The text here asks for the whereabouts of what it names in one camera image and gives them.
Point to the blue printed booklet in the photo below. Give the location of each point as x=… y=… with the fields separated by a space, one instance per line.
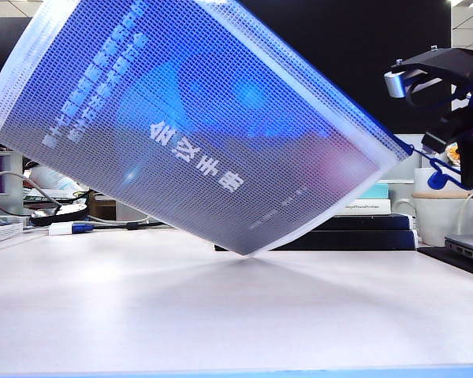
x=240 y=118

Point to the transparent file bag blue zipper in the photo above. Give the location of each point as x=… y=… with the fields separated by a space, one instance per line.
x=102 y=59

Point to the plush toy with orange flower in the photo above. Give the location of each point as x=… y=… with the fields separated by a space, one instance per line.
x=452 y=151

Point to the white square container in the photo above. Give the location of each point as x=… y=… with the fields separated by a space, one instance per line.
x=419 y=179

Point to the round wooden lid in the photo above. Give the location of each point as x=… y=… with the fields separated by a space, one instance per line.
x=421 y=195

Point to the white mug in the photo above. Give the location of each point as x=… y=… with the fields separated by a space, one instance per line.
x=437 y=220

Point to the silver laptop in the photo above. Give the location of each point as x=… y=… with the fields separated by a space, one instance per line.
x=471 y=246

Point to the teal book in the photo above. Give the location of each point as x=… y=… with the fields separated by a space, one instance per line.
x=382 y=192

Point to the white book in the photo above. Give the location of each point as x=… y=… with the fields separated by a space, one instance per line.
x=382 y=210

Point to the dark navy book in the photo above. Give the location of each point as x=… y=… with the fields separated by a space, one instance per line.
x=378 y=223
x=358 y=241

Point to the black AOC monitor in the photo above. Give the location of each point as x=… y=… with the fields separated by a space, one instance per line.
x=378 y=39

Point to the wooden cabinet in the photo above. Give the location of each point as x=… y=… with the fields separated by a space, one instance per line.
x=102 y=206

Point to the blue VGA plug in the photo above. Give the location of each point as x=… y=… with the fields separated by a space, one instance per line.
x=82 y=227

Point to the white video adapter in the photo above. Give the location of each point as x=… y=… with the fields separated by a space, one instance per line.
x=61 y=229

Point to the white printed bottle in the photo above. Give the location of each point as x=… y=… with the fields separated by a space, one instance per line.
x=47 y=177

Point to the black round base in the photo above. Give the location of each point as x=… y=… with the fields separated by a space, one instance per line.
x=47 y=220

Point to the silver computer with purple screen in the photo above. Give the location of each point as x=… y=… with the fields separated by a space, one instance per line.
x=13 y=165

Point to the black wide monitor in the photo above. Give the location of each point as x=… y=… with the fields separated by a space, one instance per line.
x=0 y=47

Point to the white paper stack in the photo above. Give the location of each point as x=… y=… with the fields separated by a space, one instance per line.
x=2 y=232

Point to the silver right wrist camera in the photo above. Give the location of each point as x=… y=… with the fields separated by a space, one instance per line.
x=437 y=63

